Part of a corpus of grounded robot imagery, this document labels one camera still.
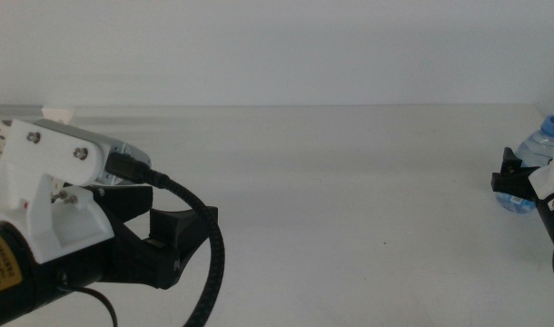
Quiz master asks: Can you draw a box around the white perforated plastic basket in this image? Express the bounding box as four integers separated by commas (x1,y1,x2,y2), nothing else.
0,106,74,201

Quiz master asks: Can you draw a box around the clear water bottle blue cap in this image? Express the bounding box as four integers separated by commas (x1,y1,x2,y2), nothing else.
494,113,554,214

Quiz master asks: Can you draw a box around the thick black braided cable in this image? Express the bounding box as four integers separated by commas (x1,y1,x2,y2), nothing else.
106,152,226,327

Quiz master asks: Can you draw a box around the thin black wire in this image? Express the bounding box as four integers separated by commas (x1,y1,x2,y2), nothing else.
58,284,119,327

